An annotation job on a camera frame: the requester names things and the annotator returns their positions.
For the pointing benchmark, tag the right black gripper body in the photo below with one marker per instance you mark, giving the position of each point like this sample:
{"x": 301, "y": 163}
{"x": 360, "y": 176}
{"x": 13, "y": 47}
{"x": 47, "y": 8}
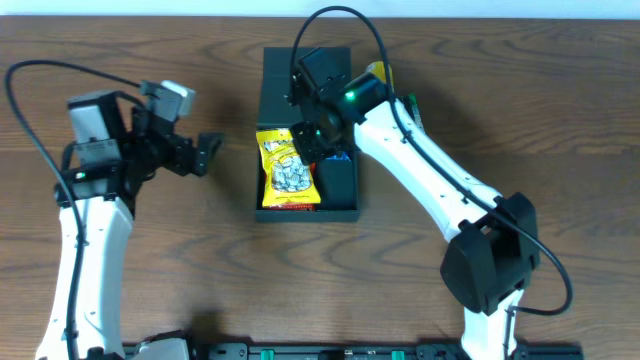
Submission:
{"x": 310, "y": 142}

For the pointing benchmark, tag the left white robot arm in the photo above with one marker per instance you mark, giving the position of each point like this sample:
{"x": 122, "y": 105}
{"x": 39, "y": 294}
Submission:
{"x": 104, "y": 168}

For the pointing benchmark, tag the yellow sunflower seed bag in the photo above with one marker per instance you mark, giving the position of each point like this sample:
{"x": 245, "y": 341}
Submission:
{"x": 288, "y": 180}

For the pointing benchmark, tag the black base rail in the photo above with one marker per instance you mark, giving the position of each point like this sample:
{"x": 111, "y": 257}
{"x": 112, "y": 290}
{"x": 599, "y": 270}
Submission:
{"x": 242, "y": 351}

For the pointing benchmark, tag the yellow cylindrical can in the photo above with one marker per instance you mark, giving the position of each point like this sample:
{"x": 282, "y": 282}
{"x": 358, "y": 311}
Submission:
{"x": 378, "y": 69}

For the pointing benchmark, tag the blue snack bar wrapper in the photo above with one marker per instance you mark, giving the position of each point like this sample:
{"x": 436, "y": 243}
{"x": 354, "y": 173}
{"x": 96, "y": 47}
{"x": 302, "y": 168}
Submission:
{"x": 343, "y": 156}

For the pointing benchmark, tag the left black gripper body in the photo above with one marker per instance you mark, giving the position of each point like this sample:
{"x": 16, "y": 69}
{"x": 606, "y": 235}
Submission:
{"x": 201, "y": 153}

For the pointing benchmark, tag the red Hacks candy bag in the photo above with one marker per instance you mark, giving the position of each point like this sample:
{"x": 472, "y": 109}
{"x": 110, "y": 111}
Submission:
{"x": 292, "y": 207}

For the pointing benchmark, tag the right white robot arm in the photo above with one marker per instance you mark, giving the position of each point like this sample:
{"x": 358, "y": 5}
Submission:
{"x": 487, "y": 264}

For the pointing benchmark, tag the black gift box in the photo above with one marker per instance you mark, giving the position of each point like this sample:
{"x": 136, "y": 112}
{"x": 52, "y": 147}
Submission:
{"x": 336, "y": 181}

